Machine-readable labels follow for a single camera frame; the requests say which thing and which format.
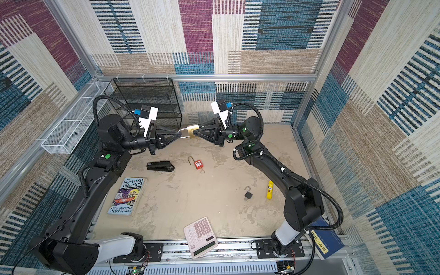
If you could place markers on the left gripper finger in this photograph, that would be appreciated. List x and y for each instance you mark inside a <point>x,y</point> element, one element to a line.
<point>165,140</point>
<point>166,131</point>

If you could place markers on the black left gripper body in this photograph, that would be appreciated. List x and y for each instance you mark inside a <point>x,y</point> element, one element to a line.
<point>151,139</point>

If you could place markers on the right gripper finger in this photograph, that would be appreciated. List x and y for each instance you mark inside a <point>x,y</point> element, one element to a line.
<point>209,125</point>
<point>208,136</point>

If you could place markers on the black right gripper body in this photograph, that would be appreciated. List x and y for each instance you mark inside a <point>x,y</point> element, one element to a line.
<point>220,135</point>

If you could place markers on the brass padlock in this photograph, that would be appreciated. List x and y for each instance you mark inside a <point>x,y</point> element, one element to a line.
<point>188,132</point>

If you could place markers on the red safety padlock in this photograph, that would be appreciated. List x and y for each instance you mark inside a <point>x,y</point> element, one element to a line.
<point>197,163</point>

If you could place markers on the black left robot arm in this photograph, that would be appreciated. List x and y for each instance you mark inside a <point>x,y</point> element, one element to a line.
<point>63,246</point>

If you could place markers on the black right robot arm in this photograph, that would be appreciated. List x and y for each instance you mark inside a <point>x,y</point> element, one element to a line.
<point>303,197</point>

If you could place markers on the black stapler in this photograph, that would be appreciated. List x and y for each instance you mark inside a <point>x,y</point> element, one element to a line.
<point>165,166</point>

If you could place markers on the small black padlock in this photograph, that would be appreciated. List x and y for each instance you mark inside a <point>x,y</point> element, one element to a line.
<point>248,195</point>

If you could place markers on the treehouse paperback book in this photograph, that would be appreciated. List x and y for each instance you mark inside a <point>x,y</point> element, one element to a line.
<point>125,199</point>

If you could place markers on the pink calculator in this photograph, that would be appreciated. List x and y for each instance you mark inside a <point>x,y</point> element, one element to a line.
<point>200,237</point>

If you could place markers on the dark blue hardcover book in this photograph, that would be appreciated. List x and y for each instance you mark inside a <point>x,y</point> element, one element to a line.
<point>327,243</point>

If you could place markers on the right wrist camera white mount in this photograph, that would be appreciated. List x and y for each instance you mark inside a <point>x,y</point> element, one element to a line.
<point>222,109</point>

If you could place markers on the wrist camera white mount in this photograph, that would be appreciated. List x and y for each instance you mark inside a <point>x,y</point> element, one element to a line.
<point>222,109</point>
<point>146,115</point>

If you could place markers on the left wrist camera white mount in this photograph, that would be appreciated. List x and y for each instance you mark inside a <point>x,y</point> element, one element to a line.
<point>146,115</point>

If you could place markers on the black wire shelf rack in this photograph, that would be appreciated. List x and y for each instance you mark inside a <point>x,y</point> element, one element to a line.
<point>155,92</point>

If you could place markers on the white wire mesh basket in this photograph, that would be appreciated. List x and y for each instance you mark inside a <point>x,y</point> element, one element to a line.
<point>67,134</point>

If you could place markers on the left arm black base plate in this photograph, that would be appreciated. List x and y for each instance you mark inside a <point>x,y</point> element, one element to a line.
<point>152,252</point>

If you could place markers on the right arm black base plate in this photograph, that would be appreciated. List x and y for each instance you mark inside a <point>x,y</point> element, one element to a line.
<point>269,248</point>

